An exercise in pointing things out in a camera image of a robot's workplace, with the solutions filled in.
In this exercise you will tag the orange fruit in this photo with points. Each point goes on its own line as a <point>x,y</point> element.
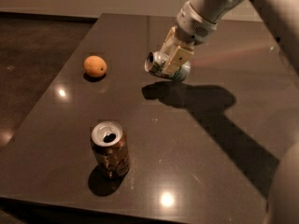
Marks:
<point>95,66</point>

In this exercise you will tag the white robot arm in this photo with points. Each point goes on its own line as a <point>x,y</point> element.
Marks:
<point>281,18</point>

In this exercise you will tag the silver green 7up can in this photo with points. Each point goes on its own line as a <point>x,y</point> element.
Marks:
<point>155,64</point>

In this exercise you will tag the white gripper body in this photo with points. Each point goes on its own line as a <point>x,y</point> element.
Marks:
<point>193,25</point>

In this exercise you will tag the brown soda can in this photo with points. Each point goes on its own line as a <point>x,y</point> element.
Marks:
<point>109,144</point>

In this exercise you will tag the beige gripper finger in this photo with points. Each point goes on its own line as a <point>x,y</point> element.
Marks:
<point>170,43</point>
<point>180,56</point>

